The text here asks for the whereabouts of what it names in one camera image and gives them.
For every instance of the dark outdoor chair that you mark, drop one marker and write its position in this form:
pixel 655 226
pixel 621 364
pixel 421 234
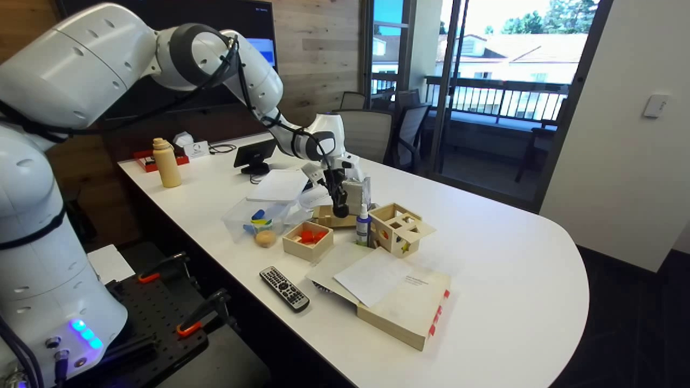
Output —
pixel 536 146

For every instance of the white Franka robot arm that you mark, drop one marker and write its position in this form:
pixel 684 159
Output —
pixel 43 287

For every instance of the flat wooden tray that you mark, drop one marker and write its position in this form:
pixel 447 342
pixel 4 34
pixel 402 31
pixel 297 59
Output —
pixel 325 219

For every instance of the white wall light switch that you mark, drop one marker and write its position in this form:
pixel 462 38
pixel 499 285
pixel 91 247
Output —
pixel 655 105

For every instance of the red block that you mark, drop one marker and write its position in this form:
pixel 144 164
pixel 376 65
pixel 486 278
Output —
pixel 312 236

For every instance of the white small device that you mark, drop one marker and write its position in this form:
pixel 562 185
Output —
pixel 190 144

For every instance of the red flat tray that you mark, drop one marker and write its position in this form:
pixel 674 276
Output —
pixel 147 164

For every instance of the white foam pad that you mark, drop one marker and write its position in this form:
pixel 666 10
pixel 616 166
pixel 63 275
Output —
pixel 109 263

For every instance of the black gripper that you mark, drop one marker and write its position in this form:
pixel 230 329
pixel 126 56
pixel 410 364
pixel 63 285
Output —
pixel 333 177

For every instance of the small wooden box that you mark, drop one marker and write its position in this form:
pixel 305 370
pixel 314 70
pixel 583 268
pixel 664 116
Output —
pixel 306 250

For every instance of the tan round ball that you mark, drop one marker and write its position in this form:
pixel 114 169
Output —
pixel 266 238

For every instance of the wooden shape sorter box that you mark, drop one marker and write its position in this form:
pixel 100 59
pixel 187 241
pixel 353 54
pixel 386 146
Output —
pixel 399 228

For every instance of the white printed paper sheet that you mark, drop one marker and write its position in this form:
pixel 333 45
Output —
pixel 379 278

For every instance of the grey office chair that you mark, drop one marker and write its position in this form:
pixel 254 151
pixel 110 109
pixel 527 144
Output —
pixel 368 131

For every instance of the clear plastic bag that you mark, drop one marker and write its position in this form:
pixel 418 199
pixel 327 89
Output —
pixel 238 219

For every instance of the tan plastic bottle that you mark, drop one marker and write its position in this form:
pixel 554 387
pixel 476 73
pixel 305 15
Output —
pixel 166 164

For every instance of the balcony metal railing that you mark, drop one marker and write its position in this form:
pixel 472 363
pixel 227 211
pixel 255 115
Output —
pixel 503 100

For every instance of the white small container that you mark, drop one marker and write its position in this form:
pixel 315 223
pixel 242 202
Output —
pixel 360 194

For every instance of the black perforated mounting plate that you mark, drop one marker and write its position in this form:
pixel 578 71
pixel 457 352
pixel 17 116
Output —
pixel 154 315

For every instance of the small white bottle blue label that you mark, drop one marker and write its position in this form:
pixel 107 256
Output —
pixel 362 226

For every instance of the blue and yellow toy pieces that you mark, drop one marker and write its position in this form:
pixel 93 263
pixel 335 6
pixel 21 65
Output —
pixel 258 220

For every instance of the black remote control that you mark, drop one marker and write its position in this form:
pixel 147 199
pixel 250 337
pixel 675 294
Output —
pixel 286 290

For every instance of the black tablet on stand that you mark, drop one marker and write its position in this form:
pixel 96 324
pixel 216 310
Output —
pixel 254 153

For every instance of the wall television screen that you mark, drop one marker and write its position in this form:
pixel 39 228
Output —
pixel 261 49

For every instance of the dark office chair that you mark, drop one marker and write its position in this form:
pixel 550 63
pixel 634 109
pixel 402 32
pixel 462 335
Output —
pixel 410 131

